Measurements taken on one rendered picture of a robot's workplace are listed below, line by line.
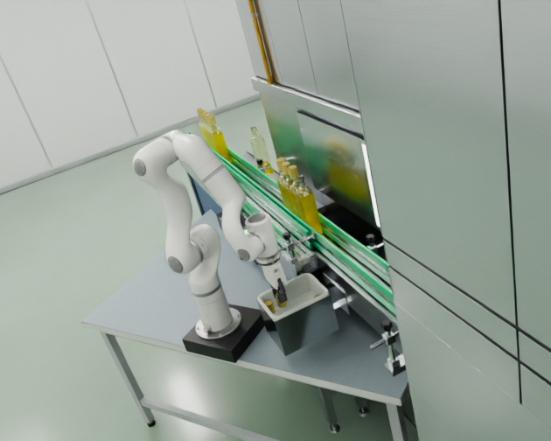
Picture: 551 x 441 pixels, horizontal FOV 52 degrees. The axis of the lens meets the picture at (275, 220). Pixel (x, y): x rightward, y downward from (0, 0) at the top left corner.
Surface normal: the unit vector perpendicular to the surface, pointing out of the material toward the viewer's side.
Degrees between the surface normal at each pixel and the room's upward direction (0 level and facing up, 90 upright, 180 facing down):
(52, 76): 90
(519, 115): 90
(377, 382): 0
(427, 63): 90
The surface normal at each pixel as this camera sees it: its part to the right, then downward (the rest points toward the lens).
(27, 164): 0.40, 0.35
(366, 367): -0.24, -0.86
